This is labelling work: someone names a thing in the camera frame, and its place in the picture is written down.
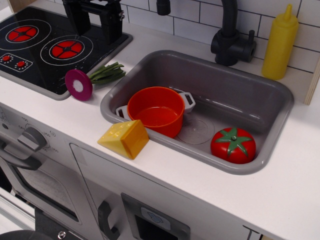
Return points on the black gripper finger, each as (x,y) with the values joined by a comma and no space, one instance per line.
(79,19)
(111,25)

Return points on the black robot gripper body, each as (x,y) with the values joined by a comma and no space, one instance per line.
(97,9)

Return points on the purple toy beet with leaves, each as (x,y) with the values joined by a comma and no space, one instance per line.
(80,85)

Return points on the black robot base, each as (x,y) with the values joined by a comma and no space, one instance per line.
(45,229)

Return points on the grey plastic sink basin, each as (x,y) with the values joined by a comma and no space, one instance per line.
(224,98)

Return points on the black toy stove top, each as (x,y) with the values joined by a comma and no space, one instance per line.
(38,47)

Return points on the yellow toy cheese wedge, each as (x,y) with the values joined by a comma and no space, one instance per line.
(125,138)

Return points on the black toy faucet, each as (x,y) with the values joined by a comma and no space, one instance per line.
(210,23)

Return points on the grey oven knob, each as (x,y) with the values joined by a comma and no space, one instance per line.
(32,139)

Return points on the yellow squeeze bottle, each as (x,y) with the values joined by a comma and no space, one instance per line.
(282,37)

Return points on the red toy tomato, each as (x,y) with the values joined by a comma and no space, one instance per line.
(234,145)

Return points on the grey dishwasher control panel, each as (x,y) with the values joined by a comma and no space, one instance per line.
(147,223)

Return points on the wooden side panel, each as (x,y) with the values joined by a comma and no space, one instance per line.
(313,84)

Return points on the orange toy pot grey handles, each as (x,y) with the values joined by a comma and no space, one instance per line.
(160,109)

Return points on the grey oven door handle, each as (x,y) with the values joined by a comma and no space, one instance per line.
(29,163)

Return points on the dark grey cabinet door handle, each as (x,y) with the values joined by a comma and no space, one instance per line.
(104,211)

